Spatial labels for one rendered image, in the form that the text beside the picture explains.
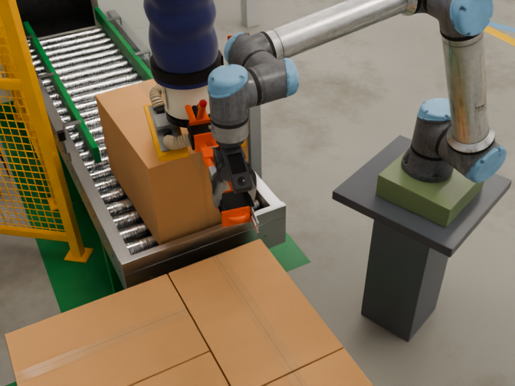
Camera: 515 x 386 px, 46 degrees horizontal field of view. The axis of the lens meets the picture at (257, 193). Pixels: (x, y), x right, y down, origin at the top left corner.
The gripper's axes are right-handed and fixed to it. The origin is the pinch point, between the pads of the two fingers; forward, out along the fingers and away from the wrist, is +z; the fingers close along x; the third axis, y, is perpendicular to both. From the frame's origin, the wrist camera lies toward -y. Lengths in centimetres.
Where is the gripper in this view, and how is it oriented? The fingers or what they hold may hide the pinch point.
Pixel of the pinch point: (234, 203)
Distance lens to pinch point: 159.1
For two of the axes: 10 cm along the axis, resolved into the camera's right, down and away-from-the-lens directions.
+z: 0.1, 7.7, 6.3
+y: -2.7, -6.1, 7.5
